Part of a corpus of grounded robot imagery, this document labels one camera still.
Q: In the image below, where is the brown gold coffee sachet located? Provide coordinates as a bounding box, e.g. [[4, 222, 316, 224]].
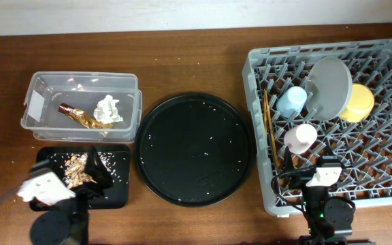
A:
[[58, 103, 113, 129]]

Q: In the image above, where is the blue plastic cup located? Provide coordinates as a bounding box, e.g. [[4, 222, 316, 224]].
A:
[[276, 86, 307, 118]]

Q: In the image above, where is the round black serving tray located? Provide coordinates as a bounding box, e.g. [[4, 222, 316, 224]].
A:
[[134, 93, 255, 208]]

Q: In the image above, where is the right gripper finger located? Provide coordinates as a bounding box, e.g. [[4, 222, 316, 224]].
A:
[[282, 146, 295, 176], [323, 144, 338, 160]]

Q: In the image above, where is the pink plastic cup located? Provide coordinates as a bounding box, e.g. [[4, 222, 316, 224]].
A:
[[284, 123, 318, 154]]

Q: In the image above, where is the white tissue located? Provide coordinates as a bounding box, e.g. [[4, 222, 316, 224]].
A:
[[93, 95, 123, 124]]

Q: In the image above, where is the white label sticker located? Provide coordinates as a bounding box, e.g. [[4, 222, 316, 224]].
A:
[[27, 91, 45, 122]]

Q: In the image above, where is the food scraps and rice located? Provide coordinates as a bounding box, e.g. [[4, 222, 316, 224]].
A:
[[47, 152, 129, 191]]

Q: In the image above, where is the grey round plate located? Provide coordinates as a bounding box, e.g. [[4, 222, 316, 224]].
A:
[[304, 56, 353, 121]]

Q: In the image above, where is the clear plastic waste bin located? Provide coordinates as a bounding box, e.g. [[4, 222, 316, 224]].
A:
[[20, 71, 142, 144]]

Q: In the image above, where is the yellow bowl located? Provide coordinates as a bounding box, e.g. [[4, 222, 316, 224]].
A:
[[339, 84, 374, 123]]

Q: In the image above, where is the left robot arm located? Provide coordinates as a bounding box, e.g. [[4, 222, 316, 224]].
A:
[[17, 147, 113, 244]]

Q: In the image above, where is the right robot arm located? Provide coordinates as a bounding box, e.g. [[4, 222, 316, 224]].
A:
[[279, 148, 356, 245]]

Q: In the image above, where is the grey dishwasher rack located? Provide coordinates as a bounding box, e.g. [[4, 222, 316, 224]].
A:
[[242, 39, 392, 216]]

